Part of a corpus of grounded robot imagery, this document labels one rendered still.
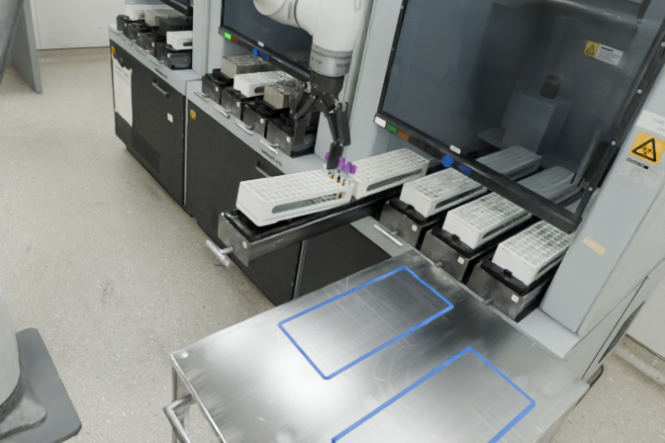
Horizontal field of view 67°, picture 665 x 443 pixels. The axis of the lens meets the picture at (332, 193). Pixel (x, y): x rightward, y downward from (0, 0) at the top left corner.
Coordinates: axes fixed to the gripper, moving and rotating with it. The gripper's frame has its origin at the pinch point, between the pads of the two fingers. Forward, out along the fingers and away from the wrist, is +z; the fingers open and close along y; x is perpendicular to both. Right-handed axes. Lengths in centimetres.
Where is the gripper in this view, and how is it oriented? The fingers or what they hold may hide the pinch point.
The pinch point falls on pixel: (315, 151)
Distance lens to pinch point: 121.8
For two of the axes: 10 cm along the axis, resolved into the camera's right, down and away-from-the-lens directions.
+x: 7.4, -2.4, 6.3
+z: -1.7, 8.4, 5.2
